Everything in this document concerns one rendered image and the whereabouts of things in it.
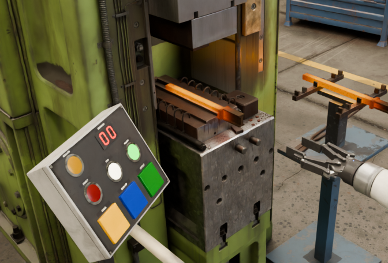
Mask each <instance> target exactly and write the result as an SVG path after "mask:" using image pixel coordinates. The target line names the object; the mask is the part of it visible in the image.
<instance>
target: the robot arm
mask: <svg viewBox="0 0 388 263"><path fill-rule="evenodd" d="M301 145H302V146H305V147H307V148H309V149H311V150H313V151H315V152H318V153H324V154H325V155H326V156H327V157H328V158H329V159H331V160H320V159H316V158H313V157H308V156H306V153H304V152H301V151H299V150H297V149H295V148H292V147H291V146H286V154H287V155H289V156H291V157H293V158H294V159H296V160H298V161H300V162H301V163H300V167H301V168H303V169H305V170H308V171H310V172H313V173H315V174H318V175H320V176H322V177H324V178H325V179H327V180H329V179H330V177H331V176H333V175H334V176H338V177H340V178H341V179H342V181H343V182H345V183H347V184H349V185H351V186H353V187H354V189H355V190H356V191H358V192H359V193H361V194H363V195H365V196H367V197H369V198H372V199H373V200H375V201H376V202H377V203H378V204H379V205H381V206H383V207H384V208H386V209H388V170H386V169H385V168H383V167H380V166H377V165H375V164H372V163H370V162H366V163H364V162H362V161H359V160H357V159H355V154H354V153H350V152H347V151H345V150H343V149H341V148H339V147H338V146H336V145H334V144H332V143H330V142H328V143H327V144H320V143H318V142H316V141H313V140H310V139H309V138H306V137H304V136H303V137H302V140H301ZM328 166H329V168H328Z"/></svg>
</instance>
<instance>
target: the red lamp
mask: <svg viewBox="0 0 388 263"><path fill-rule="evenodd" d="M87 196H88V198H89V199H90V200H91V201H93V202H97V201H99V199H100V190H99V188H98V187H97V185H89V186H88V188H87Z"/></svg>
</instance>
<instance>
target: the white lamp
mask: <svg viewBox="0 0 388 263"><path fill-rule="evenodd" d="M109 174H110V176H111V177H112V178H113V179H119V178H120V176H121V169H120V167H119V166H118V165H117V164H115V163H111V164H110V165H109Z"/></svg>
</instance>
